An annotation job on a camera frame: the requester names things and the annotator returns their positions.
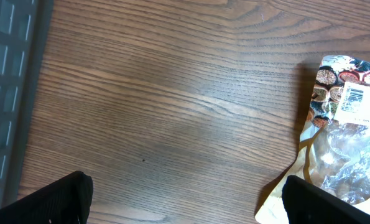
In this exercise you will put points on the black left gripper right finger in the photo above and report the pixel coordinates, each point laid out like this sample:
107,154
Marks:
305,203

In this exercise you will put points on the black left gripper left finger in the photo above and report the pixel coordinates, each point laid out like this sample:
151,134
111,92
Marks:
67,200

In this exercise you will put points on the brown white snack pouch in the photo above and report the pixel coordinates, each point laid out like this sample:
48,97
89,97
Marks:
334,150

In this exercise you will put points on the dark grey plastic basket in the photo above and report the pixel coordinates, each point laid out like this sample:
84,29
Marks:
24,26

